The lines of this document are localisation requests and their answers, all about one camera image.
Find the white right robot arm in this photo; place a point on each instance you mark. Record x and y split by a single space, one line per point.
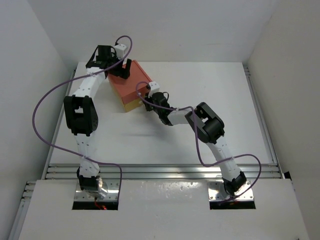
208 128

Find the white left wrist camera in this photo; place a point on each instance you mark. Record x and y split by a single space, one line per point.
121 50

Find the metal base plate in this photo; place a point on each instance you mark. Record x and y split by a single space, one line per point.
107 192
217 192

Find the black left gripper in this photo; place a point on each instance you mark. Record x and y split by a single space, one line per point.
122 73

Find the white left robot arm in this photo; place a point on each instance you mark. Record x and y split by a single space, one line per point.
81 115

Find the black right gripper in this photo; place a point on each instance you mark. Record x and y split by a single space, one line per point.
148 107

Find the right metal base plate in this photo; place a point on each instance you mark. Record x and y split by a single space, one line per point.
217 192

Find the yellow drawer with white knob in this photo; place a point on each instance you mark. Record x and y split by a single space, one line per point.
132 105

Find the orange drawer box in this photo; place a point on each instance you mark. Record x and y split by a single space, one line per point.
122 86

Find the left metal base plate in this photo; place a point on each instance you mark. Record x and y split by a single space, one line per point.
107 192

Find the aluminium rail frame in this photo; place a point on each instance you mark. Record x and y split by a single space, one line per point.
67 171

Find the orange drawer with white knob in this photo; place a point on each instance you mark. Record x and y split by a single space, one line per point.
128 98

